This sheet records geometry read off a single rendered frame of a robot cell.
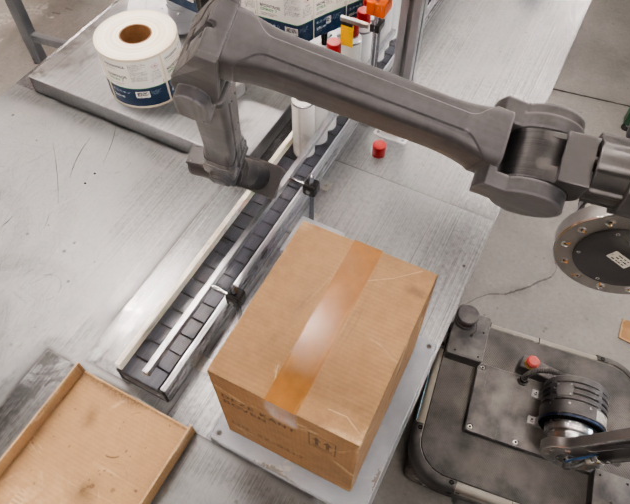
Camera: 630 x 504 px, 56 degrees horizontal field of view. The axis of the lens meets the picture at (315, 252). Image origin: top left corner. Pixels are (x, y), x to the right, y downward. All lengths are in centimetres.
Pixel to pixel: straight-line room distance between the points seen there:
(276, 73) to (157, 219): 83
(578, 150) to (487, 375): 127
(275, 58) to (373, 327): 44
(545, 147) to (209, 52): 35
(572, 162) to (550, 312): 171
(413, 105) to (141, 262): 85
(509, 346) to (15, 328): 136
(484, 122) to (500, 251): 179
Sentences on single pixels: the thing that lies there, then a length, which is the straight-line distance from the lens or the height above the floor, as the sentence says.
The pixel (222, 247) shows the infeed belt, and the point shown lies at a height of 88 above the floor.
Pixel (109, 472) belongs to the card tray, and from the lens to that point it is 115.
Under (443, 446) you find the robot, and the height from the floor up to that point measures 24.
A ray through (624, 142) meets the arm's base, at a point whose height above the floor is 148.
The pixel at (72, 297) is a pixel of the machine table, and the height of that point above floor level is 83.
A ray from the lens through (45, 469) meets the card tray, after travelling 120.
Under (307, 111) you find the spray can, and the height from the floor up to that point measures 103.
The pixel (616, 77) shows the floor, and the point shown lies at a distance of 335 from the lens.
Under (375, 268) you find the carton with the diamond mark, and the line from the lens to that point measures 93.
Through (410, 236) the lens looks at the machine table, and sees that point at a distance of 134.
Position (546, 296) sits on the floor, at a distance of 236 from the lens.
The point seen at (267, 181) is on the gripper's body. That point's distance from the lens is 119.
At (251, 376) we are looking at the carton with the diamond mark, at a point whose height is 112.
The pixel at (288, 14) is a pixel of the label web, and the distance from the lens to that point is 161.
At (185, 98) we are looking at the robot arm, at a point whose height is 146.
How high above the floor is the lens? 190
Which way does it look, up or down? 56 degrees down
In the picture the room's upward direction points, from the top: straight up
